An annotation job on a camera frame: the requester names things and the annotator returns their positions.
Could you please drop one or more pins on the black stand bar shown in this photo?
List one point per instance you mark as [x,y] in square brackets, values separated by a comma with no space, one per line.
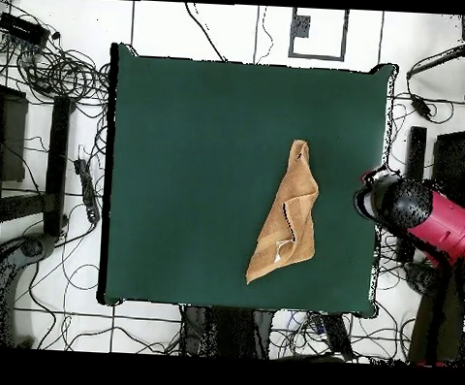
[416,151]
[57,164]

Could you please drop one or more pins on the dark square case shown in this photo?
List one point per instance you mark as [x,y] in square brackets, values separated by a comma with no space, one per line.
[10,138]
[451,161]

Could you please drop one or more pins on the tan terry towel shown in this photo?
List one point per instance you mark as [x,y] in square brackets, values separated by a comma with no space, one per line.
[298,192]

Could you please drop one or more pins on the black power strip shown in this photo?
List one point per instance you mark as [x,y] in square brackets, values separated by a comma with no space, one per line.
[87,188]

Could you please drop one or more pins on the black electronics box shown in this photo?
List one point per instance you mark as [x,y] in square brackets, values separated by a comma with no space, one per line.
[21,29]

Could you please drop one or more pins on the black rod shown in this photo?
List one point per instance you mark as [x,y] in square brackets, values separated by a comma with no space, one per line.
[441,59]

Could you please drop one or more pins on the black power adapter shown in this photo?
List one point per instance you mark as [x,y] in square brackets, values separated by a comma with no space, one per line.
[421,105]

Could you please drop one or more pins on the dark green table cloth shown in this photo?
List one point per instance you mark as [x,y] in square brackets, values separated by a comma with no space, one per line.
[181,139]

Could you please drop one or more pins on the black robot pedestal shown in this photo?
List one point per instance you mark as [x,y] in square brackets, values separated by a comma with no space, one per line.
[229,332]

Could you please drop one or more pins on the black power brick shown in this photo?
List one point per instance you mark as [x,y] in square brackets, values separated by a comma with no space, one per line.
[337,338]

